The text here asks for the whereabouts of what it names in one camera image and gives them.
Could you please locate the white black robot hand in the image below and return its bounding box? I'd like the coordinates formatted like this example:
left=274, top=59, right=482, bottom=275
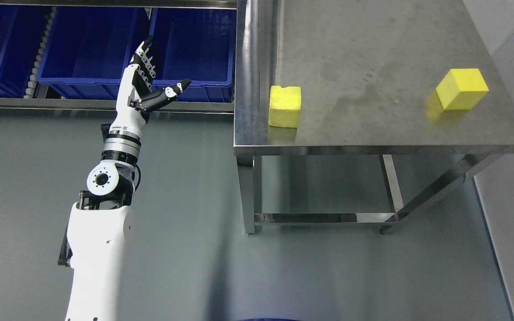
left=108, top=35, right=191, bottom=137

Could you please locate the yellow foam block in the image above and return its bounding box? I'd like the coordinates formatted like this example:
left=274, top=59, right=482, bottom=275
left=269, top=85, right=302, bottom=128

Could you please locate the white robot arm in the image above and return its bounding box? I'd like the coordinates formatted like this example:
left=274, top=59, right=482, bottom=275
left=58, top=123, right=141, bottom=321

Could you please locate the yellow foam cube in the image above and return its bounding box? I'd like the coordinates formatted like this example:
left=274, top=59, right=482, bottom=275
left=435, top=68, right=489, bottom=111

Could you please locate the blue plastic bin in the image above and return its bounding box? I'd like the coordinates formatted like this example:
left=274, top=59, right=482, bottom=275
left=0, top=5, right=50, bottom=98
left=37, top=6, right=149, bottom=100
left=149, top=8, right=237, bottom=103

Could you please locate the stainless steel table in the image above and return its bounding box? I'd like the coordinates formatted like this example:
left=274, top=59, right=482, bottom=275
left=234, top=0, right=514, bottom=234

